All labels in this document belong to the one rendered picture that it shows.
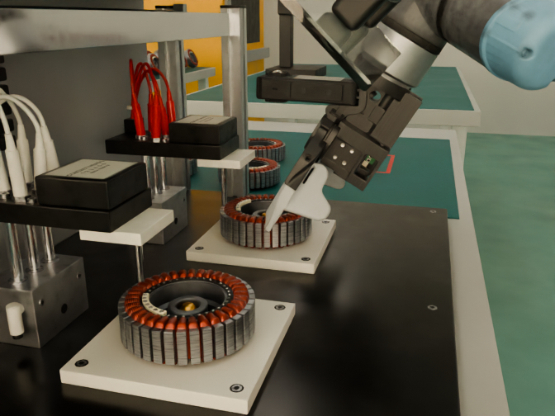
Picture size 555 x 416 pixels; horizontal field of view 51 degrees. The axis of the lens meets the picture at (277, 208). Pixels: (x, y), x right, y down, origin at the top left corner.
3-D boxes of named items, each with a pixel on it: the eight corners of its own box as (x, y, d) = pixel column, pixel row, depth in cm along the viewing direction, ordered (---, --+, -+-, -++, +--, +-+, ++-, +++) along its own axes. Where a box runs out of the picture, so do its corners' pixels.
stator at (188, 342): (216, 290, 56) (215, 256, 55) (281, 342, 47) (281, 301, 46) (102, 323, 50) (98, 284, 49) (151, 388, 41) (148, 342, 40)
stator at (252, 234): (321, 224, 74) (321, 196, 73) (296, 256, 64) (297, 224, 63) (240, 215, 78) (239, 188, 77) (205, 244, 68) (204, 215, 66)
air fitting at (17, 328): (28, 333, 48) (23, 302, 47) (19, 341, 47) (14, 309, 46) (16, 332, 49) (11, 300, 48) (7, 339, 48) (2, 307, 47)
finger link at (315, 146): (296, 187, 60) (341, 120, 61) (284, 179, 60) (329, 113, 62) (292, 197, 64) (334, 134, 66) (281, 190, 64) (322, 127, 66)
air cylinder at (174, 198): (188, 224, 78) (187, 186, 76) (164, 245, 71) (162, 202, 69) (154, 221, 79) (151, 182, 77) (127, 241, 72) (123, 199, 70)
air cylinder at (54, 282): (90, 308, 55) (83, 255, 54) (40, 349, 49) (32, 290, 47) (44, 301, 57) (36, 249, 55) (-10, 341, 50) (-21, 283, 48)
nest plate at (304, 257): (335, 228, 77) (336, 219, 76) (314, 274, 63) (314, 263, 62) (229, 219, 80) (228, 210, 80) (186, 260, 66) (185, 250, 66)
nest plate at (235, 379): (295, 314, 54) (295, 302, 54) (248, 415, 40) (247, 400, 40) (149, 295, 58) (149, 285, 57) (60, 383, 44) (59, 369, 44)
